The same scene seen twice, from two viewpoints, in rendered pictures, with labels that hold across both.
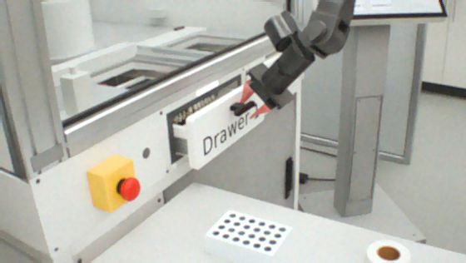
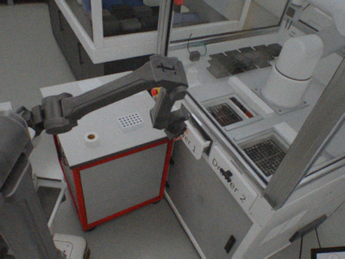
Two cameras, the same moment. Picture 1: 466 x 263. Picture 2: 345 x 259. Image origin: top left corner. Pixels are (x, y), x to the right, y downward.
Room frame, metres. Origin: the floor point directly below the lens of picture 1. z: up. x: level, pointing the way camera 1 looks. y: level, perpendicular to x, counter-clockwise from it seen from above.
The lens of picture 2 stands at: (1.28, -0.97, 1.88)
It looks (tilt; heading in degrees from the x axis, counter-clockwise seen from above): 44 degrees down; 113
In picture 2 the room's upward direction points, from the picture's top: 10 degrees clockwise
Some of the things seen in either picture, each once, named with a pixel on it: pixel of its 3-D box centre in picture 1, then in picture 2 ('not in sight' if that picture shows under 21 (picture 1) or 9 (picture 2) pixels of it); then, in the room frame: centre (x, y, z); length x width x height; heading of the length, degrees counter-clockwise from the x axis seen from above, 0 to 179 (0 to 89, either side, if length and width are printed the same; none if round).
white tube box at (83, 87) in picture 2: not in sight; (90, 88); (0.28, 0.08, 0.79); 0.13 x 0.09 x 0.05; 64
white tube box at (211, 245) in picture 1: (249, 240); (130, 122); (0.63, -0.01, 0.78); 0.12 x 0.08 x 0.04; 61
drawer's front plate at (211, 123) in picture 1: (230, 119); (185, 131); (0.93, 0.02, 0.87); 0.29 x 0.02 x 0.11; 149
